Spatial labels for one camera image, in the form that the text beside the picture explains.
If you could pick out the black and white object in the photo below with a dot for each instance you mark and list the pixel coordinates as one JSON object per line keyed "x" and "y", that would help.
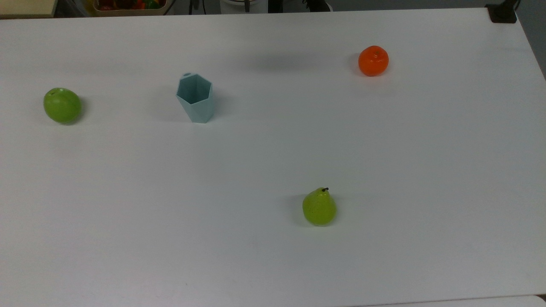
{"x": 318, "y": 4}

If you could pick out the orange toy mandarin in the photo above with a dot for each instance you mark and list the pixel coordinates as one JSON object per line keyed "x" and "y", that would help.
{"x": 373, "y": 61}

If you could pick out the beige wooden board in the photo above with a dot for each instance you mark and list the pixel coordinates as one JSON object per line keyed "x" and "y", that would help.
{"x": 25, "y": 7}

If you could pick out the yellow-green toy pear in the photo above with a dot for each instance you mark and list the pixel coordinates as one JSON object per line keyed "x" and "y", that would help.
{"x": 319, "y": 208}

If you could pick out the black table clamp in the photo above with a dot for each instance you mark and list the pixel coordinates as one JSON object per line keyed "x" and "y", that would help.
{"x": 502, "y": 13}

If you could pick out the wooden basket of toy fruit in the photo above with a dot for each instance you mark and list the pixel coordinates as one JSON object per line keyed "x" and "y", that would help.
{"x": 128, "y": 7}

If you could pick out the light blue hexagonal mug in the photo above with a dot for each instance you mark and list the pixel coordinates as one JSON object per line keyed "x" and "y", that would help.
{"x": 197, "y": 106}

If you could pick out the green toy apple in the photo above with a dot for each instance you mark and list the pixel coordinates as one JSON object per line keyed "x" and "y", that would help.
{"x": 62, "y": 105}

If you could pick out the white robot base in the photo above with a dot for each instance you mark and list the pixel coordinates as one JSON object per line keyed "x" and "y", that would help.
{"x": 243, "y": 7}

